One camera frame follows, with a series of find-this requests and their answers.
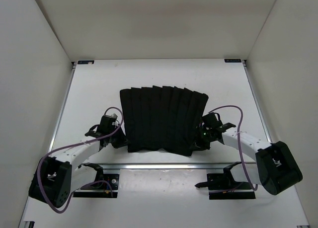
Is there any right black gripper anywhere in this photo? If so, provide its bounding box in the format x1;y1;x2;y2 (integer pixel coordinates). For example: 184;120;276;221
189;126;213;151

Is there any black pleated skirt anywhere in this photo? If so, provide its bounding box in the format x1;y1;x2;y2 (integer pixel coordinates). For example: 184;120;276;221
120;86;210;156

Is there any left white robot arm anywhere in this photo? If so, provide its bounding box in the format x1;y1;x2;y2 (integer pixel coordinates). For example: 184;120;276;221
28;129;129;214

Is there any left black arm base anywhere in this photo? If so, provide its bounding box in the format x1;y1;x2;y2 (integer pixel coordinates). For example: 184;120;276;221
73;163;120;199

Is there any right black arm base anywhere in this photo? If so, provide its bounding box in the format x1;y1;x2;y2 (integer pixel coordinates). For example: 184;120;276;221
195;162;256;200

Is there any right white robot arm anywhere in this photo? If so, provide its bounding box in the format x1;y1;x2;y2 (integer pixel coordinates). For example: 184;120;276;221
195;123;303;195

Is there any right corner label sticker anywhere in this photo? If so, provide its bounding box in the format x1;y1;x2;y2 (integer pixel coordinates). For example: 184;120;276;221
224;59;241;63

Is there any corner label sticker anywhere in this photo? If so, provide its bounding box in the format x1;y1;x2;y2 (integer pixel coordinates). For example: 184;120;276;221
77;60;94;65
224;59;241;63

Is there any left corner label sticker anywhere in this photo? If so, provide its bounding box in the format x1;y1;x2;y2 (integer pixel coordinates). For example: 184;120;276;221
77;60;94;65

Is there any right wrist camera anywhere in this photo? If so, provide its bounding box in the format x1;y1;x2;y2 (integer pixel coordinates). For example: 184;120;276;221
202;112;223;129

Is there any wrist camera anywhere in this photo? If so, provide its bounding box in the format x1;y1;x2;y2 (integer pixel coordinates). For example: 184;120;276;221
96;114;118;135
202;112;223;129

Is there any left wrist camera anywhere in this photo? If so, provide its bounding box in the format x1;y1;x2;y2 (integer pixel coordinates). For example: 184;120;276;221
96;114;118;135

